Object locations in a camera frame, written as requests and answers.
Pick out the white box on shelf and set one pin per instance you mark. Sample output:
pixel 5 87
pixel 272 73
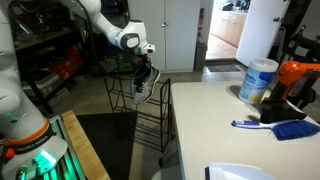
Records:
pixel 46 83

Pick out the white cabinet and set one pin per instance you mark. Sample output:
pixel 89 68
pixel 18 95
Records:
pixel 176 33

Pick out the blue dust brush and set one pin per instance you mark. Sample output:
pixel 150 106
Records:
pixel 293 130

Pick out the grey trash bin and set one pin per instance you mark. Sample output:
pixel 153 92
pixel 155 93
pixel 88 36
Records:
pixel 200 53

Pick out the orange power tool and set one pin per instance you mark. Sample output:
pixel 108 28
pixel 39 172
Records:
pixel 295 71

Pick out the wooden base board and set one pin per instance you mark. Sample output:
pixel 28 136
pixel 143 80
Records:
pixel 83 150

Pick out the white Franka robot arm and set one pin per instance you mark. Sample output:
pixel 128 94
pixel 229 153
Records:
pixel 13 100

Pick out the red wall fixture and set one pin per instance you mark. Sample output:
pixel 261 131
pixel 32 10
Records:
pixel 201 16

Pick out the aluminium base frame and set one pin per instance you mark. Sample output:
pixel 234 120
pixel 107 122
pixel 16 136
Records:
pixel 70 166

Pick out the black machine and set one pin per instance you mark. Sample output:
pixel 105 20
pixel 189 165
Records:
pixel 305 43

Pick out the green box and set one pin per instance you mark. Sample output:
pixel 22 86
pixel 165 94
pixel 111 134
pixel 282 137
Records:
pixel 124 65

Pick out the white door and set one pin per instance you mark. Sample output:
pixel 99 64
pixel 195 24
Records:
pixel 260 33

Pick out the black floor mat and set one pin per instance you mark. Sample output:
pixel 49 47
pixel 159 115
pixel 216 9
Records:
pixel 103 143

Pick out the white wipes canister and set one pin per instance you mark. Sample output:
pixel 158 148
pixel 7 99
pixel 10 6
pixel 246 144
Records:
pixel 256 83

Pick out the grey door mat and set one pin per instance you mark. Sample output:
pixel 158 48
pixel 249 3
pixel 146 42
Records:
pixel 223 68

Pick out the red item on shelf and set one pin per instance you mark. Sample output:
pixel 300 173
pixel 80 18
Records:
pixel 66 63

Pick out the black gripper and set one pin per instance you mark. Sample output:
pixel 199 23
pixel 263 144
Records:
pixel 143 62

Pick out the wooden kitchen cabinets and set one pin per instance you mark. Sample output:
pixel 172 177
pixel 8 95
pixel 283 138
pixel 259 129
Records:
pixel 230 28

